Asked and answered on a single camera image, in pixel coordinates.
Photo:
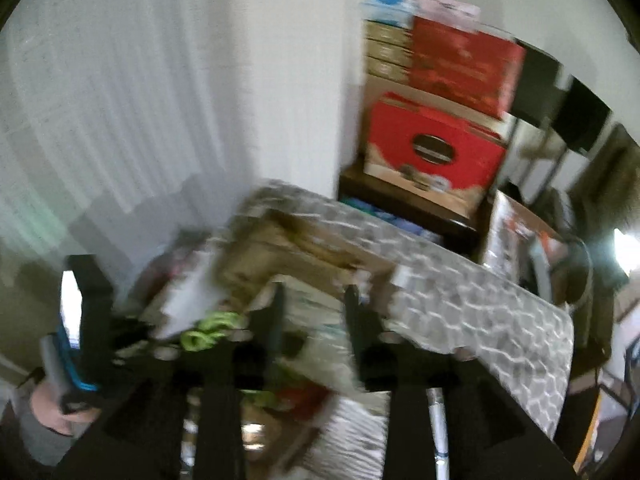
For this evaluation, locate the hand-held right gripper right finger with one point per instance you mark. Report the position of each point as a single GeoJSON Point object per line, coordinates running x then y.
{"type": "Point", "coordinates": [354, 327]}

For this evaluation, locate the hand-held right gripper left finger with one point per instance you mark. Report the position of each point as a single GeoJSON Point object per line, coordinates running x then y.
{"type": "Point", "coordinates": [276, 325]}

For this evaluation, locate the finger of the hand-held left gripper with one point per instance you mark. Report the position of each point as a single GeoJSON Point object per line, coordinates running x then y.
{"type": "Point", "coordinates": [130, 337]}

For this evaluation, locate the person's left forearm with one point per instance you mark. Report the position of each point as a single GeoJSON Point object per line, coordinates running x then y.
{"type": "Point", "coordinates": [40, 447]}

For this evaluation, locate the person's left hand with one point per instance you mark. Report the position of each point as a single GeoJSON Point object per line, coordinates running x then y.
{"type": "Point", "coordinates": [50, 412]}

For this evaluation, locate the clear plastic bag with packets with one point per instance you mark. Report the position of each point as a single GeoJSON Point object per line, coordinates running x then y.
{"type": "Point", "coordinates": [185, 290]}

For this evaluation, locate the red packet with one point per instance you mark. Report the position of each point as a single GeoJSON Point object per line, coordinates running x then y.
{"type": "Point", "coordinates": [302, 402]}

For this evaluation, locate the grey patterned blanket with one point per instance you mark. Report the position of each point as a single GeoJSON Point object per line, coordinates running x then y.
{"type": "Point", "coordinates": [475, 300]}

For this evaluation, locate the dark wooden cabinet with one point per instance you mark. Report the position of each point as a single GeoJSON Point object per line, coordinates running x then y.
{"type": "Point", "coordinates": [400, 210]}

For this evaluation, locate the silver metal tube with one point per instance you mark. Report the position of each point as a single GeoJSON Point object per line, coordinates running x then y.
{"type": "Point", "coordinates": [436, 435]}

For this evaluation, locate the printed glossy package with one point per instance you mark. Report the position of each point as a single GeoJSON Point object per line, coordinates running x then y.
{"type": "Point", "coordinates": [520, 240]}

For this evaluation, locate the red paper gift bag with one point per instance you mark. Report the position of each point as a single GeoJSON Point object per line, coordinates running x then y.
{"type": "Point", "coordinates": [430, 150]}

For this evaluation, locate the white sheer curtain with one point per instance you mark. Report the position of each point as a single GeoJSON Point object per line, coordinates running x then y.
{"type": "Point", "coordinates": [125, 110]}

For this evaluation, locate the small tan cardboard box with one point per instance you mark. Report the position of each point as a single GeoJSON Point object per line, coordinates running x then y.
{"type": "Point", "coordinates": [387, 51]}
{"type": "Point", "coordinates": [386, 71]}
{"type": "Point", "coordinates": [387, 30]}

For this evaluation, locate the red patterned gift box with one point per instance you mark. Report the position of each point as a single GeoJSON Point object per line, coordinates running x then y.
{"type": "Point", "coordinates": [460, 65]}

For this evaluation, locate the black speaker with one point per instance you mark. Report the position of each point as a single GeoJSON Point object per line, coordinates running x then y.
{"type": "Point", "coordinates": [582, 117]}
{"type": "Point", "coordinates": [537, 85]}

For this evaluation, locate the blue box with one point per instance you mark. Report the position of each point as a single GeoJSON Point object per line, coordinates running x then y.
{"type": "Point", "coordinates": [387, 7]}

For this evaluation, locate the pink box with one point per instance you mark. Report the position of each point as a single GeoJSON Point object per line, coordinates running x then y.
{"type": "Point", "coordinates": [447, 10]}

